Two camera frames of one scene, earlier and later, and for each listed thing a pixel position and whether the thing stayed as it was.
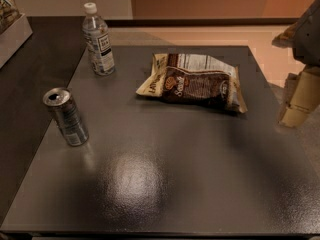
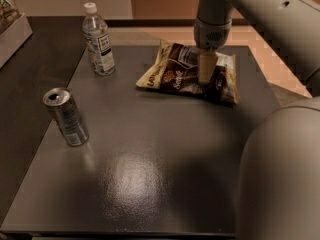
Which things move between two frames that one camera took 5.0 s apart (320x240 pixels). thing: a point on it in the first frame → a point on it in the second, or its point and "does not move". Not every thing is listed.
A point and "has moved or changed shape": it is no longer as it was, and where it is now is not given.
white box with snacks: (14, 26) does not move
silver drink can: (68, 115) does not move
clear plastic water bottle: (99, 40) does not move
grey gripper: (308, 40) → (211, 35)
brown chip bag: (196, 79) has moved or changed shape
